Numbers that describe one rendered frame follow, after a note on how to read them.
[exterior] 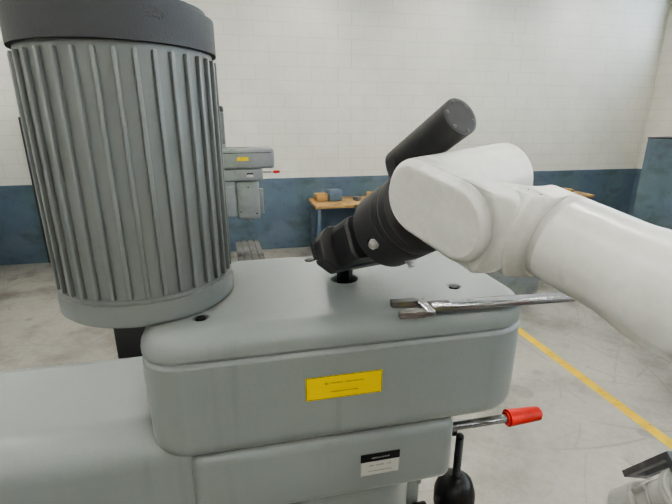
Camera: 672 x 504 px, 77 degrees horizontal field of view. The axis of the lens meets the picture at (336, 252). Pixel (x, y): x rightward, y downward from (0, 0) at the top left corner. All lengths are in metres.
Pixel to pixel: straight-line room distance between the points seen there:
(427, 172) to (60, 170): 0.34
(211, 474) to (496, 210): 0.44
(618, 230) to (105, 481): 0.56
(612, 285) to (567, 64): 8.84
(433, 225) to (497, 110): 7.99
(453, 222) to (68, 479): 0.50
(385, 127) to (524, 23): 2.90
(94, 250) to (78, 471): 0.25
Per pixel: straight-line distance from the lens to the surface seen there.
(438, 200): 0.33
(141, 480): 0.60
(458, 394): 0.58
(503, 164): 0.40
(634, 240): 0.30
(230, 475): 0.58
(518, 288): 5.58
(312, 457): 0.58
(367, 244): 0.45
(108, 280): 0.49
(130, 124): 0.46
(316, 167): 7.18
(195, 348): 0.47
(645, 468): 0.76
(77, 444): 0.60
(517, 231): 0.32
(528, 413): 0.69
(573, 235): 0.31
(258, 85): 7.06
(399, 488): 0.70
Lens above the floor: 2.10
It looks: 17 degrees down
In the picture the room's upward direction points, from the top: straight up
